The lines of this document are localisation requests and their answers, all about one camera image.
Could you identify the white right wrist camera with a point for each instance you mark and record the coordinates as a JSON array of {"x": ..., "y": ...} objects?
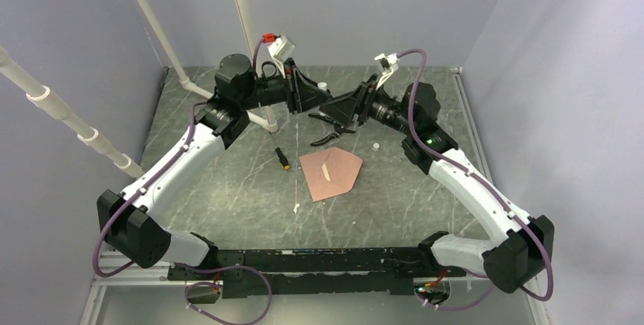
[{"x": 388, "y": 65}]

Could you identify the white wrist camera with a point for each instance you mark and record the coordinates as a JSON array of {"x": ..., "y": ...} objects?
[
  {"x": 280, "y": 48},
  {"x": 388, "y": 65}
]

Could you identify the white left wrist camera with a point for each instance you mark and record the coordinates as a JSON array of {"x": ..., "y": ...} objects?
[{"x": 280, "y": 48}]

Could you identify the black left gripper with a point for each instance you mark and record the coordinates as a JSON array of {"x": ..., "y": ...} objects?
[{"x": 301, "y": 94}]

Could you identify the cream lined letter paper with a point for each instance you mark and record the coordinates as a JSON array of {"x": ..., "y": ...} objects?
[{"x": 325, "y": 171}]

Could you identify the pink paper envelope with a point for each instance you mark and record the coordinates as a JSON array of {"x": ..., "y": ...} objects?
[{"x": 330, "y": 172}]

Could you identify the white pvc pipe frame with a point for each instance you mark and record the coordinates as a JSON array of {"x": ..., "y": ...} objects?
[{"x": 48, "y": 101}]

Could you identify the aluminium extrusion frame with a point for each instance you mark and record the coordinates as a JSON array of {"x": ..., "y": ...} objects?
[{"x": 435, "y": 292}]

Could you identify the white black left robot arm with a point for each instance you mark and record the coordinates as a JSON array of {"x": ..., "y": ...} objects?
[{"x": 129, "y": 219}]

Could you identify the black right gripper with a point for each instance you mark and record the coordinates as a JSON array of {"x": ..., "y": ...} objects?
[{"x": 343, "y": 107}]

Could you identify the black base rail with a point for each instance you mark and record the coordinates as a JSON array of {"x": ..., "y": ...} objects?
[{"x": 394, "y": 270}]

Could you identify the black yellow screwdriver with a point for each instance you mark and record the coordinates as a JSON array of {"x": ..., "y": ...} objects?
[{"x": 283, "y": 160}]

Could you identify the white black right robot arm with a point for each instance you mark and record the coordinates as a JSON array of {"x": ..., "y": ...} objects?
[{"x": 519, "y": 245}]

